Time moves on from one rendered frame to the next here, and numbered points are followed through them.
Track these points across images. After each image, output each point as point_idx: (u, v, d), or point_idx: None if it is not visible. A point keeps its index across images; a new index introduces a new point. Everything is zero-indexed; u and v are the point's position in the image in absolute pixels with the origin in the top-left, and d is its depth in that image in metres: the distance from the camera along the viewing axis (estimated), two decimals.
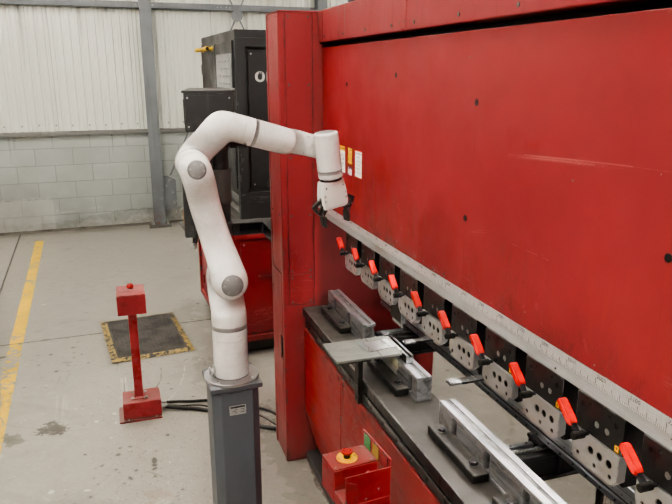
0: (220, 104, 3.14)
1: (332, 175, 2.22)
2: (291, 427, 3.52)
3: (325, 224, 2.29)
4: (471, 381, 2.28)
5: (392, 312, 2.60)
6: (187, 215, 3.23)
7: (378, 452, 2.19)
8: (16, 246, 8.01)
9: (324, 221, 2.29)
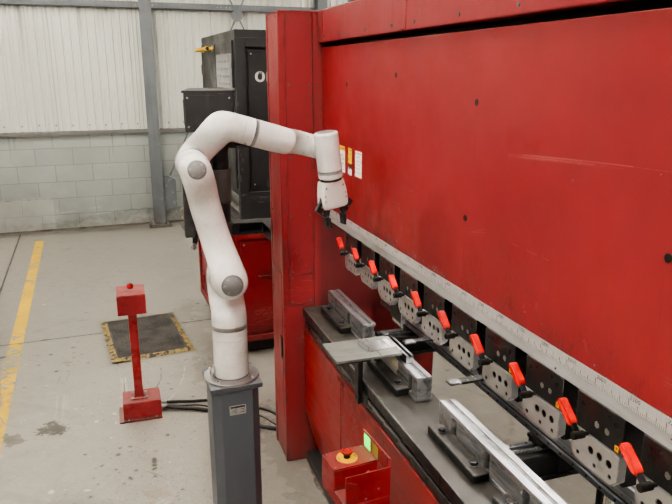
0: (220, 104, 3.14)
1: (332, 175, 2.22)
2: (291, 427, 3.52)
3: (329, 225, 2.30)
4: (471, 381, 2.28)
5: (392, 312, 2.60)
6: (187, 215, 3.23)
7: (378, 452, 2.19)
8: (16, 246, 8.01)
9: (328, 222, 2.30)
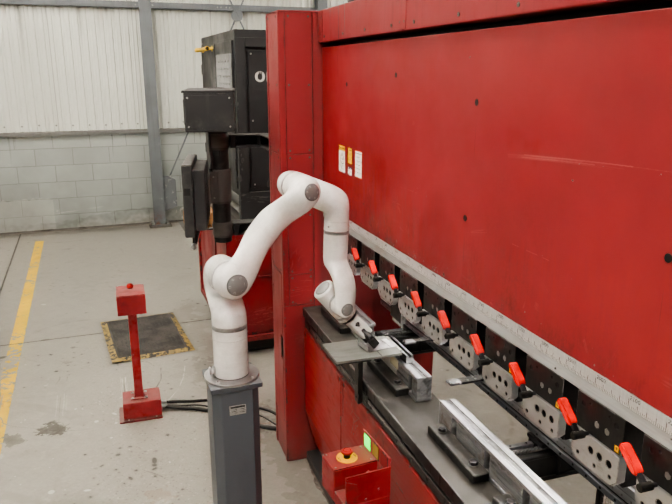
0: (220, 104, 3.14)
1: None
2: (291, 427, 3.52)
3: (364, 340, 2.59)
4: (471, 381, 2.28)
5: (392, 312, 2.60)
6: (187, 215, 3.23)
7: (378, 452, 2.19)
8: (16, 246, 8.01)
9: (363, 337, 2.59)
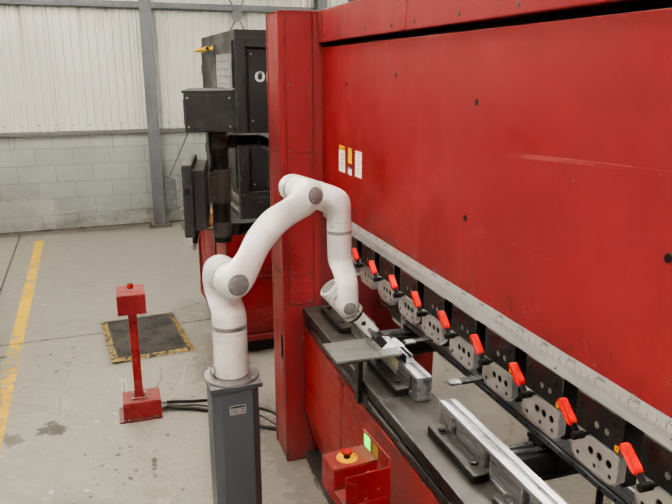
0: (220, 104, 3.14)
1: None
2: (291, 427, 3.52)
3: (373, 339, 2.61)
4: (471, 381, 2.28)
5: (392, 312, 2.60)
6: (187, 215, 3.23)
7: (378, 452, 2.19)
8: (16, 246, 8.01)
9: (373, 337, 2.61)
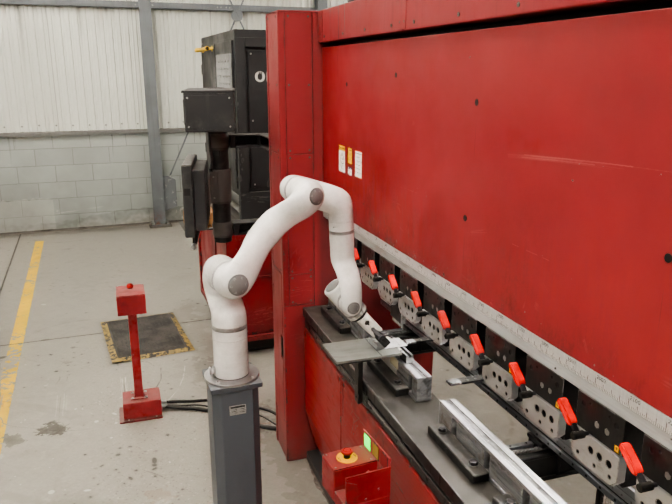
0: (220, 104, 3.14)
1: None
2: (291, 427, 3.52)
3: (376, 339, 2.62)
4: (471, 381, 2.28)
5: (392, 312, 2.60)
6: (187, 215, 3.23)
7: (378, 452, 2.19)
8: (16, 246, 8.01)
9: (376, 336, 2.61)
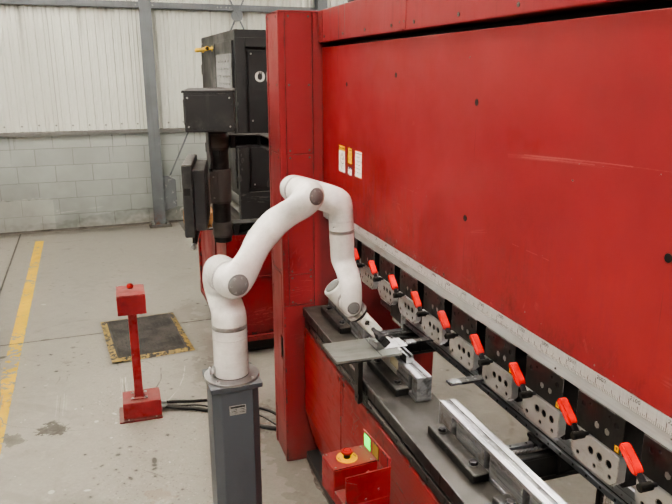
0: (220, 104, 3.14)
1: None
2: (291, 427, 3.52)
3: (377, 339, 2.62)
4: (471, 381, 2.28)
5: (392, 312, 2.60)
6: (187, 215, 3.23)
7: (378, 452, 2.19)
8: (16, 246, 8.01)
9: (376, 336, 2.61)
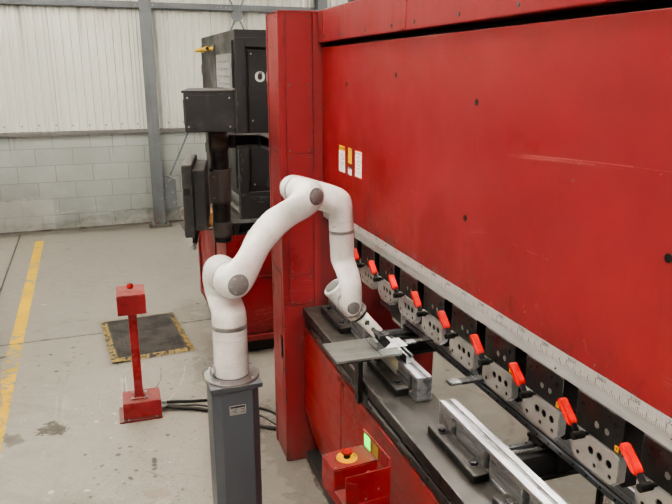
0: (220, 104, 3.14)
1: None
2: (291, 427, 3.52)
3: (377, 338, 2.62)
4: (471, 381, 2.28)
5: (392, 312, 2.60)
6: (187, 215, 3.23)
7: (378, 452, 2.19)
8: (16, 246, 8.01)
9: (376, 336, 2.61)
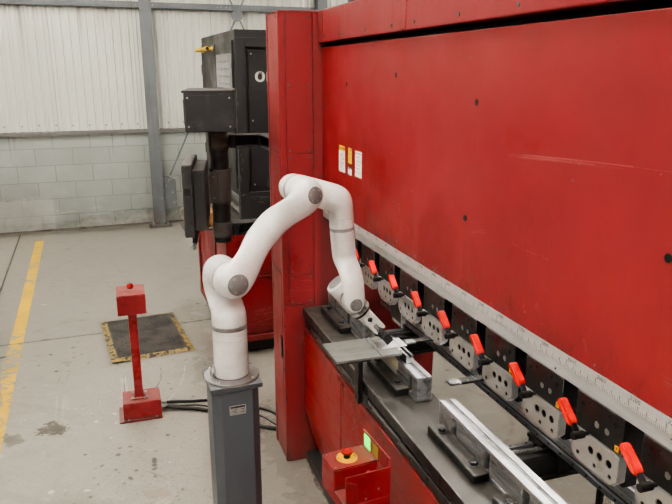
0: (220, 104, 3.14)
1: None
2: (291, 427, 3.52)
3: (379, 336, 2.62)
4: (471, 381, 2.28)
5: (392, 312, 2.60)
6: (187, 215, 3.23)
7: (378, 452, 2.19)
8: (16, 246, 8.01)
9: (378, 333, 2.61)
